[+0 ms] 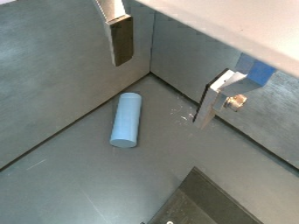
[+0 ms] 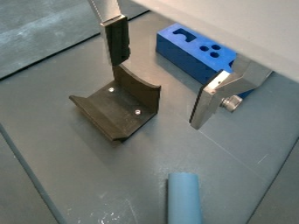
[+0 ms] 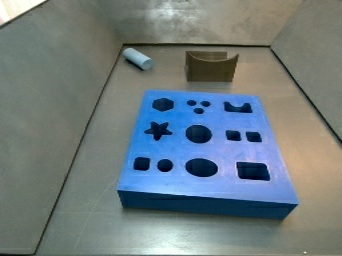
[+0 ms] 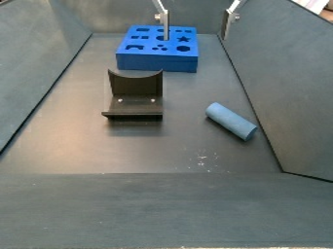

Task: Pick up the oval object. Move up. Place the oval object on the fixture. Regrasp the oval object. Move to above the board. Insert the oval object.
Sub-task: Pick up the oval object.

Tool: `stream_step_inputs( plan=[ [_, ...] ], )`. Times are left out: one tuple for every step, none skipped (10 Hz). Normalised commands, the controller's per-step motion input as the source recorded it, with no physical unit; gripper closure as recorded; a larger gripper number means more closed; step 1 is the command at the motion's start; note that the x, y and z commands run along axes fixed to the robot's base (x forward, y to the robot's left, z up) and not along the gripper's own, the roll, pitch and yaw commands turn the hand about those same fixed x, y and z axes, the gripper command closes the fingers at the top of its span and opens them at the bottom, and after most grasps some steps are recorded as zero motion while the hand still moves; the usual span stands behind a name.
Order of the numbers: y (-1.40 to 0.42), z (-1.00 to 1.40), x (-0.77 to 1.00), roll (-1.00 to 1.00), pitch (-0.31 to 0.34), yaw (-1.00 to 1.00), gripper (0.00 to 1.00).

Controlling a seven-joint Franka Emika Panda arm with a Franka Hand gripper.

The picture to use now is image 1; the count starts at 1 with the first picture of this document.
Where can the black curved fixture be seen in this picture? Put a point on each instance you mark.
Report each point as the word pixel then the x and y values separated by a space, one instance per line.
pixel 199 202

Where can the light blue oval cylinder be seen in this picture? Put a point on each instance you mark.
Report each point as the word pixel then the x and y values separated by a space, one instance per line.
pixel 126 125

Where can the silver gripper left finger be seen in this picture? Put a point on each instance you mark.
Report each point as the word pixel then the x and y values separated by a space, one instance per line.
pixel 119 28

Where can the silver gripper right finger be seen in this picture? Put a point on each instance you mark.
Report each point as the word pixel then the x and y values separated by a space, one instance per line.
pixel 224 91

